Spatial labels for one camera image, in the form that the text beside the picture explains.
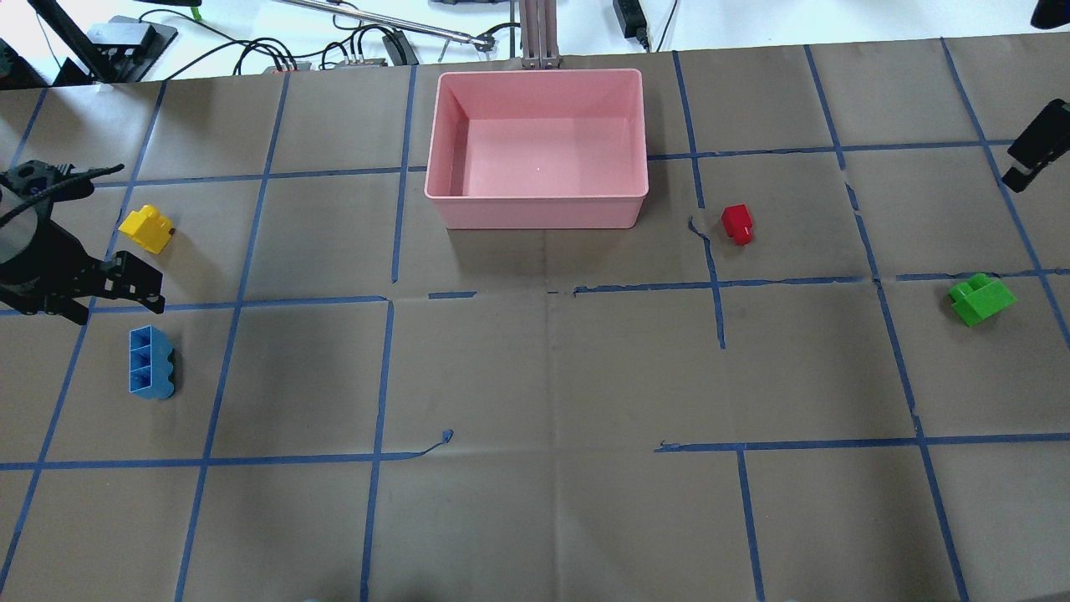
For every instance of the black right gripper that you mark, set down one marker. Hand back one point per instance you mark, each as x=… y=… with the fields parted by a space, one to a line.
x=1039 y=138

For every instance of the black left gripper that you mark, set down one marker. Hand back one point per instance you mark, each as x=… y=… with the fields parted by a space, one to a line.
x=43 y=269

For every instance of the blue toy block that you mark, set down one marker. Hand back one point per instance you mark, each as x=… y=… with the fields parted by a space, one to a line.
x=151 y=364

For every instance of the green toy block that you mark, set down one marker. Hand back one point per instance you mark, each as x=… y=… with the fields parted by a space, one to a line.
x=979 y=298

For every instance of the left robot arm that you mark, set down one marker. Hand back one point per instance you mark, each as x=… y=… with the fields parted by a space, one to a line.
x=44 y=268

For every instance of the pink plastic box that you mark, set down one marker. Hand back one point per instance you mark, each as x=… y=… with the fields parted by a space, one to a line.
x=556 y=149

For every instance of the yellow toy block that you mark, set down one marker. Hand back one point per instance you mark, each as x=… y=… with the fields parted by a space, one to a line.
x=148 y=228

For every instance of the red toy block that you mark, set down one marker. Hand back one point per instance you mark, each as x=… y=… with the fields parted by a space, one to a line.
x=738 y=223

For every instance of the black power adapter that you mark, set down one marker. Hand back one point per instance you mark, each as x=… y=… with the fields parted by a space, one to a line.
x=632 y=22

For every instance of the aluminium frame post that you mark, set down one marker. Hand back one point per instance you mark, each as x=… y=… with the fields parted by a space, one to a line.
x=539 y=34

